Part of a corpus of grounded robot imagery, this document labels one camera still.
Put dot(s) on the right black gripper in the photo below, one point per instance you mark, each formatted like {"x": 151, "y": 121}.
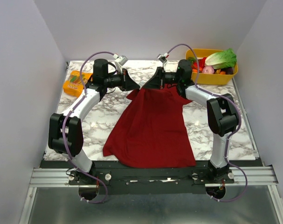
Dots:
{"x": 160, "y": 78}

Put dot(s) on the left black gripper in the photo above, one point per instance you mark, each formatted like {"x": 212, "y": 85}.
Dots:
{"x": 127, "y": 83}

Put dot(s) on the red t-shirt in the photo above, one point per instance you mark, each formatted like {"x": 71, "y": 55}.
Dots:
{"x": 151, "y": 132}

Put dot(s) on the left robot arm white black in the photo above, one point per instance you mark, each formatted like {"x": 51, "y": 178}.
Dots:
{"x": 65, "y": 129}

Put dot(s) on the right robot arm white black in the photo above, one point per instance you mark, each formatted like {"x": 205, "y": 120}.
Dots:
{"x": 222, "y": 113}

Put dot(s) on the toy red pepper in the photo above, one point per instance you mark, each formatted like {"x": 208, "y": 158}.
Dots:
{"x": 200, "y": 64}

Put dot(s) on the yellow plastic bin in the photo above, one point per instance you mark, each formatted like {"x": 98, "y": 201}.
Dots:
{"x": 213, "y": 79}

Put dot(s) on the toy pink onion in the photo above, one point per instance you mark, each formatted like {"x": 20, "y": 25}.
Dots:
{"x": 208, "y": 70}

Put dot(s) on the orange snack packet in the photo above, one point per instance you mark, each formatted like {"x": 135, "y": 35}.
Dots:
{"x": 73, "y": 86}

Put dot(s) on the toy lettuce head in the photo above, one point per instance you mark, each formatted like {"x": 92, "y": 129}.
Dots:
{"x": 224, "y": 59}

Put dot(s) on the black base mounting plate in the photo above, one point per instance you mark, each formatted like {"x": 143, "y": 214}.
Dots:
{"x": 114, "y": 178}

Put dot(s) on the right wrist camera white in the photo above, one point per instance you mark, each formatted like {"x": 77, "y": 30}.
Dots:
{"x": 163, "y": 59}

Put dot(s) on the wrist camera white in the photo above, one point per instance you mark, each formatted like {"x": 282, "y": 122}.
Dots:
{"x": 163, "y": 59}
{"x": 119, "y": 61}

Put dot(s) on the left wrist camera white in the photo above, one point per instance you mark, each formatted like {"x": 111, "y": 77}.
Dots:
{"x": 119, "y": 61}

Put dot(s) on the aluminium rail frame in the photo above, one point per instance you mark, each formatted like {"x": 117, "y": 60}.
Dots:
{"x": 59, "y": 195}

